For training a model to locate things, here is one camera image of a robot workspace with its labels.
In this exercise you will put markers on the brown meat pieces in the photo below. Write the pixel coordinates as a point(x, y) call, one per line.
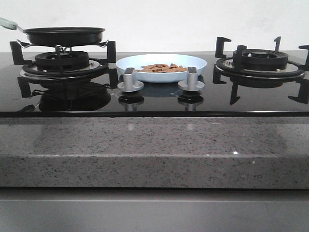
point(162, 68)

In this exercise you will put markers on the light blue plate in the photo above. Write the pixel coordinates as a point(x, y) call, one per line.
point(149, 59)

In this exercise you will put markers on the black frying pan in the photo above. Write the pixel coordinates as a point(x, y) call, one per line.
point(64, 36)

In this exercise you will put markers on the left silver stove knob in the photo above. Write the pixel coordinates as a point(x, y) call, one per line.
point(130, 83)

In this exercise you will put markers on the silver stove knob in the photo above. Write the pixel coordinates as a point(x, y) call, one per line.
point(130, 83)
point(191, 84)

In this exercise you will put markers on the right silver stove knob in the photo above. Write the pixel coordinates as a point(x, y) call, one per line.
point(191, 84)

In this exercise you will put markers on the black glass gas hob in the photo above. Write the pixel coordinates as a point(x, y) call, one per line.
point(223, 96)

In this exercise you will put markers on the right black pan support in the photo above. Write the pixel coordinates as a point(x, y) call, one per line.
point(232, 68)

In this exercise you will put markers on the black pan support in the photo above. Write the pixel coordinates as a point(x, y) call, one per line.
point(97, 66)
point(232, 68)

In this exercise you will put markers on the right black gas burner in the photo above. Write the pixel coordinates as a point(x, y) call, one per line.
point(264, 60)

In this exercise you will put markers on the black gas burner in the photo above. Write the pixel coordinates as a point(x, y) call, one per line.
point(264, 60)
point(72, 60)

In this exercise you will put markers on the left black gas burner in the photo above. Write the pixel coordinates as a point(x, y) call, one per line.
point(72, 60)

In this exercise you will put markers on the left black pan support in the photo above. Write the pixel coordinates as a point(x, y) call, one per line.
point(97, 66)

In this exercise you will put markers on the grey cabinet front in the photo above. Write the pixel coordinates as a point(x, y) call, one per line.
point(153, 210)

